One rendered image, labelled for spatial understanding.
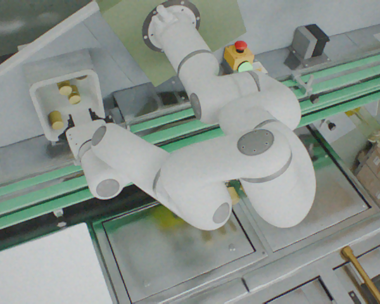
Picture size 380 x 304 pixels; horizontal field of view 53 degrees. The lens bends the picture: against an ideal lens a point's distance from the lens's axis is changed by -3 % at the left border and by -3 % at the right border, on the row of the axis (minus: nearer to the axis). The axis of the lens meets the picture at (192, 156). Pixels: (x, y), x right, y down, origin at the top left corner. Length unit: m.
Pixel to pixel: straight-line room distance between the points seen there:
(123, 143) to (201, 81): 0.21
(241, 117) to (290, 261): 0.67
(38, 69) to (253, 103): 0.57
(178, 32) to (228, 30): 0.22
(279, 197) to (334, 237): 0.80
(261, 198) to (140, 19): 0.57
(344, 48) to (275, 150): 1.04
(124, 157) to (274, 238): 0.74
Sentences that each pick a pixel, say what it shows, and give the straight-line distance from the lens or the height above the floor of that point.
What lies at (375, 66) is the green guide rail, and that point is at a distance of 1.54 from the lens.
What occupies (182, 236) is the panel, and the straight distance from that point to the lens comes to 1.24.
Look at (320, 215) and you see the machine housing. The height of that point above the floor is 1.25.
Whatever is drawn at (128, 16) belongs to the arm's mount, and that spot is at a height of 0.84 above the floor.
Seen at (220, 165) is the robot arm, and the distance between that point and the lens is 0.53.
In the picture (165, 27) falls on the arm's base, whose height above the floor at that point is 0.89.
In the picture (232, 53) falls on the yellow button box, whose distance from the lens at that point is 1.25.
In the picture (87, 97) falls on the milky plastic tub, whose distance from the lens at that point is 1.18.
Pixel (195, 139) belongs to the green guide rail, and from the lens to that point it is 1.21.
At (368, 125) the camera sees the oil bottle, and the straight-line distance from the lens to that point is 1.63.
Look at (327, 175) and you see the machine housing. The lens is 1.51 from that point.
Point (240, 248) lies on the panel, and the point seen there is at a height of 1.26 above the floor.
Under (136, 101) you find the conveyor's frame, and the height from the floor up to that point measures 0.81.
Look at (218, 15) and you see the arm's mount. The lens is 1.07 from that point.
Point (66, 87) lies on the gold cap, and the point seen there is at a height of 0.81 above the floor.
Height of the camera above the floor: 1.60
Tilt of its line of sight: 31 degrees down
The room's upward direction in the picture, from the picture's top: 151 degrees clockwise
